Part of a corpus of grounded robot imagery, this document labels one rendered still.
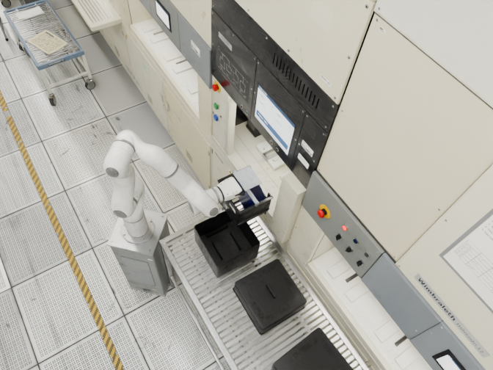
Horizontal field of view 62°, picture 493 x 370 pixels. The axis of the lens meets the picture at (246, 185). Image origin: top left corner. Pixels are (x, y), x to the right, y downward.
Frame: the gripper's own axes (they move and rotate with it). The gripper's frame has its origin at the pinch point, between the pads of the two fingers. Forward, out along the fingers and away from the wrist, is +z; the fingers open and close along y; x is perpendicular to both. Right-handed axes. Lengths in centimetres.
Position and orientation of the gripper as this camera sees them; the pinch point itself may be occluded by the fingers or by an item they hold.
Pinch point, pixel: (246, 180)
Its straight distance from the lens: 207.4
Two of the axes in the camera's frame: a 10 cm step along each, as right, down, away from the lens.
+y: 5.2, 7.4, -4.3
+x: 0.7, -5.4, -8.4
